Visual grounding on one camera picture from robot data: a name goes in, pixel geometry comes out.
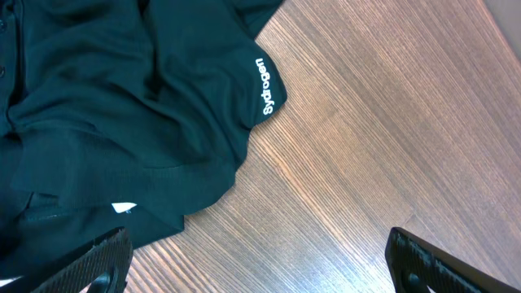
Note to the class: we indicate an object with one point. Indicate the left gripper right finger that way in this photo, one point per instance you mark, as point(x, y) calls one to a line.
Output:
point(415, 265)

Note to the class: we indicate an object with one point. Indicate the black garment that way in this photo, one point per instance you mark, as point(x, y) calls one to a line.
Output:
point(123, 113)

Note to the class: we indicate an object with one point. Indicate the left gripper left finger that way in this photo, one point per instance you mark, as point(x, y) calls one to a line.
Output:
point(100, 266)

